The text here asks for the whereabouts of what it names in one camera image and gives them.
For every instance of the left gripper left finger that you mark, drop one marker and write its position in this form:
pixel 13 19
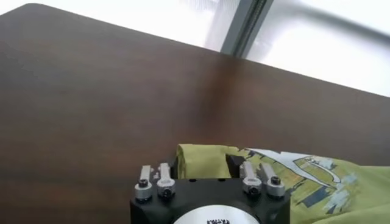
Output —
pixel 166 184

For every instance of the lime green t-shirt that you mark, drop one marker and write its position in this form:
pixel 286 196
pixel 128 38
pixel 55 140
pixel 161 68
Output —
pixel 350 194

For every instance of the dark grey window post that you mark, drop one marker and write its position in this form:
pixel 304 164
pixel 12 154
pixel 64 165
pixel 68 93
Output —
pixel 246 27

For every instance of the grey curved rail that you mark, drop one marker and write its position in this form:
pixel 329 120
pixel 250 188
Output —
pixel 335 21

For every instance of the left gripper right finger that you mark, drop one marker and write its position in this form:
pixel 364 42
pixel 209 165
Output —
pixel 251 179

